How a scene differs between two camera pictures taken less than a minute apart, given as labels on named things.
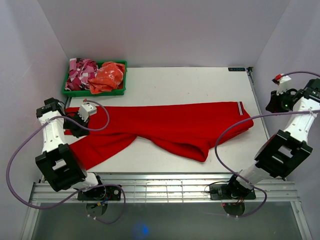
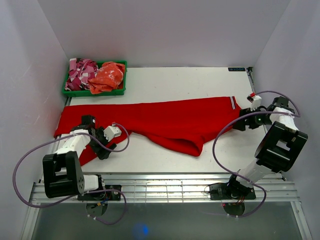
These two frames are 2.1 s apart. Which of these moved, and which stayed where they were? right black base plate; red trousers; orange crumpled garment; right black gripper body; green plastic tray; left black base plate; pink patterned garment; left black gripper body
Moved: red trousers; left black gripper body; right black gripper body
Stayed: pink patterned garment; right black base plate; left black base plate; orange crumpled garment; green plastic tray
